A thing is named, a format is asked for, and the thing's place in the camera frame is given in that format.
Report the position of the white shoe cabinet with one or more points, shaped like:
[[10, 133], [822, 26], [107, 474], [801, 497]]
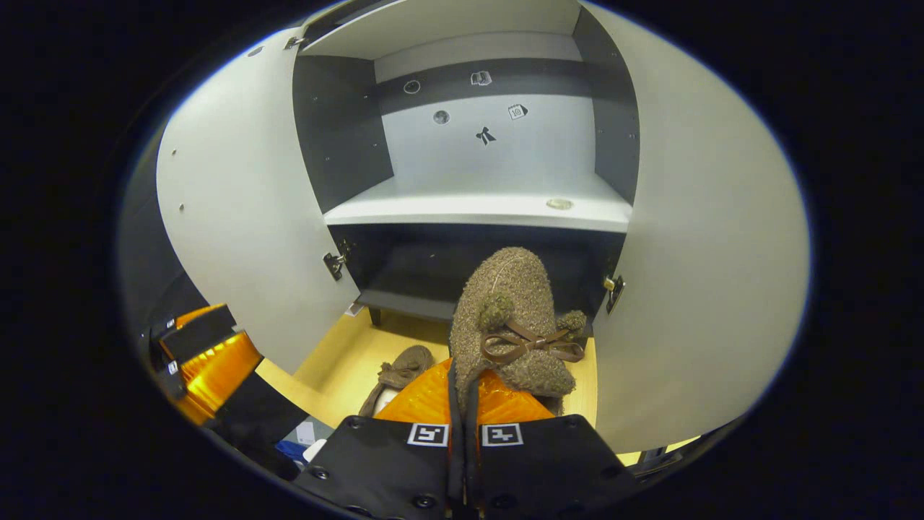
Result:
[[469, 209]]

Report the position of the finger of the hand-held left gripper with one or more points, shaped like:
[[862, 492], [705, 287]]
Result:
[[198, 328]]

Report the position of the small round beige disc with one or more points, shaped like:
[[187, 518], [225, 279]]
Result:
[[559, 204]]

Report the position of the brown fuzzy shoe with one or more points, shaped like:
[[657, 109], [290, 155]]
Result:
[[408, 361], [505, 289]]

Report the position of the metal door hinge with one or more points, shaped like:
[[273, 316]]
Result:
[[613, 290], [336, 261], [293, 42]]

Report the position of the white cabinet door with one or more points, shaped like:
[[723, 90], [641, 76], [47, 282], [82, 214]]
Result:
[[245, 202], [707, 253]]

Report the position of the blue and white packet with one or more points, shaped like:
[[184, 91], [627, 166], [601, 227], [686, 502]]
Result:
[[303, 437]]

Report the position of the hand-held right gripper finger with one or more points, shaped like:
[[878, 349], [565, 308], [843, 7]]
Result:
[[455, 433], [472, 448]]

